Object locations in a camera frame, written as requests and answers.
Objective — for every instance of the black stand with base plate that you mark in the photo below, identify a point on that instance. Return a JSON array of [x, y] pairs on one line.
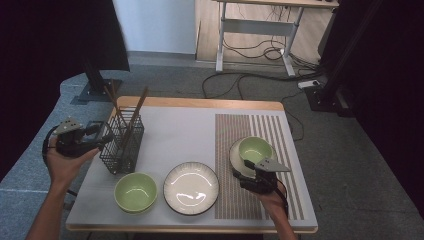
[[320, 96], [98, 90]]

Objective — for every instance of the person's right hand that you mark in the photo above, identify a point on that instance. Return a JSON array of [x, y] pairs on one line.
[[275, 203]]

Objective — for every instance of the white plate dark rim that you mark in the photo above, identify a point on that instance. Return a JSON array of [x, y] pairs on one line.
[[190, 190]]

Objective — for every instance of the striped woven placemat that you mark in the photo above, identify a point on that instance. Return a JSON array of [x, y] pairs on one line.
[[233, 200]]

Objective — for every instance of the person's left hand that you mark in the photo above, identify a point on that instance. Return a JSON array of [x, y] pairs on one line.
[[63, 170]]

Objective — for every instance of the black curtain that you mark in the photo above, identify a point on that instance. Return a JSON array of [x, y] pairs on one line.
[[393, 100]]

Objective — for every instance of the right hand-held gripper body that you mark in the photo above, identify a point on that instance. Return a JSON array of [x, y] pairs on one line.
[[263, 181]]

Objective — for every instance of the white power strip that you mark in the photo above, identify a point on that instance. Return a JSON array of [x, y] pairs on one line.
[[308, 84]]

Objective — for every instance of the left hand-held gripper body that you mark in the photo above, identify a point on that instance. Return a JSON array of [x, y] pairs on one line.
[[75, 143]]

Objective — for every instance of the grey-blue floor mat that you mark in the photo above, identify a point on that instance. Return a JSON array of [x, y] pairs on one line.
[[20, 173]]

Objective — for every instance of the white standing desk frame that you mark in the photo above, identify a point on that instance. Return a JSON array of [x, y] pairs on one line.
[[258, 27]]

